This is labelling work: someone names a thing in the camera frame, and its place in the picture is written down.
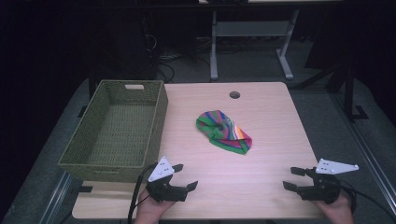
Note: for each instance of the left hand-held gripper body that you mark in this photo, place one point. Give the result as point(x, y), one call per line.
point(162, 186)

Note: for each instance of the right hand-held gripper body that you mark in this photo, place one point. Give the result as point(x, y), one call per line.
point(323, 186)

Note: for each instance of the striped knitted pet sweater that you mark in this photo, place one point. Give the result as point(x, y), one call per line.
point(222, 130)

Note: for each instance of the person's left hand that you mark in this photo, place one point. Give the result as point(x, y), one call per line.
point(151, 210)

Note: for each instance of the person's right hand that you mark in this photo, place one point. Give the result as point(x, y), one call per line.
point(337, 211)

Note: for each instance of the green woven basket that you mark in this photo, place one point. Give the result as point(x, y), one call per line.
point(118, 133)

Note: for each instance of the black metal stand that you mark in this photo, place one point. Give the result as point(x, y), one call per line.
point(348, 90)

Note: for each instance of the dark computer tower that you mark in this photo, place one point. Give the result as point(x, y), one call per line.
point(130, 46)

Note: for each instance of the black table bracket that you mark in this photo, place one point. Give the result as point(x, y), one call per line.
point(84, 189)

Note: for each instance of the grey metal desk frame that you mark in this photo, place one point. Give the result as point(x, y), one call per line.
point(252, 29)

